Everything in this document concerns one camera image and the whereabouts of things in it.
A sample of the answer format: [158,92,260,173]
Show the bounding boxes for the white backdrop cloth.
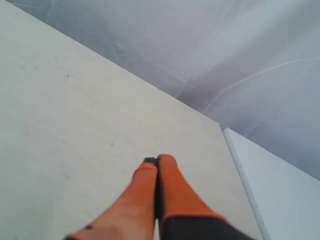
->
[12,0,320,179]

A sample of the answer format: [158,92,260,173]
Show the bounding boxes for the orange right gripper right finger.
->
[157,154,252,240]

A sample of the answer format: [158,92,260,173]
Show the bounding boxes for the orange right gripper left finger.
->
[65,157,158,240]

